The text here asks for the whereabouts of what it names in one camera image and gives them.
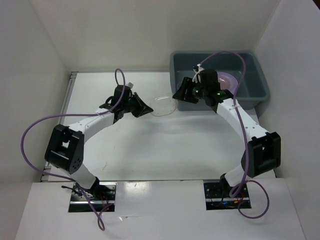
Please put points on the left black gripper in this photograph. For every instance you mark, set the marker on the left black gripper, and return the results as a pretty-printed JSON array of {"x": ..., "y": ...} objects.
[{"x": 142, "y": 109}]

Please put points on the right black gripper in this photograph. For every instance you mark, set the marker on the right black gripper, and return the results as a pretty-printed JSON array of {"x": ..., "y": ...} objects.
[{"x": 187, "y": 84}]

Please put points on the clear square dish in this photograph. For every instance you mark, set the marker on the clear square dish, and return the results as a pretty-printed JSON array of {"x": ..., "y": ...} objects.
[{"x": 163, "y": 105}]

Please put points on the purple plate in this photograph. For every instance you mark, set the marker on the purple plate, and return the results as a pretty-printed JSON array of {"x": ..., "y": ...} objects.
[{"x": 233, "y": 81}]

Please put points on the brown translucent square dish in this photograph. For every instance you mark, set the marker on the brown translucent square dish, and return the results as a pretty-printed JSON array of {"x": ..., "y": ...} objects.
[{"x": 224, "y": 82}]

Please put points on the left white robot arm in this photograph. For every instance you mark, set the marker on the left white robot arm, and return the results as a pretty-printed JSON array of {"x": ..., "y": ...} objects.
[{"x": 66, "y": 145}]

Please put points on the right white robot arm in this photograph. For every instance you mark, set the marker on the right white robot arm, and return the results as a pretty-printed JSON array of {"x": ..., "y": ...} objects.
[{"x": 262, "y": 148}]

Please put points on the grey plastic bin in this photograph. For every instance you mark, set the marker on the grey plastic bin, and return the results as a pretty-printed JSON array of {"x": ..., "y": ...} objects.
[{"x": 254, "y": 87}]

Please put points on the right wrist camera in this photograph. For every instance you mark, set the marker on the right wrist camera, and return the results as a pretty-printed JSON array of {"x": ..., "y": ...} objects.
[{"x": 197, "y": 70}]

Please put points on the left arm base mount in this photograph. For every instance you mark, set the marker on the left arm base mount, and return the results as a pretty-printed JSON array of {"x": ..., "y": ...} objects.
[{"x": 79, "y": 204}]

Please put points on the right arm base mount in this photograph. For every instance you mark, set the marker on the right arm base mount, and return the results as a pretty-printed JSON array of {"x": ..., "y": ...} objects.
[{"x": 218, "y": 199}]

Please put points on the aluminium table edge rail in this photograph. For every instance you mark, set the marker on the aluminium table edge rail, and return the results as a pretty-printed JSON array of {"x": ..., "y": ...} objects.
[{"x": 48, "y": 166}]

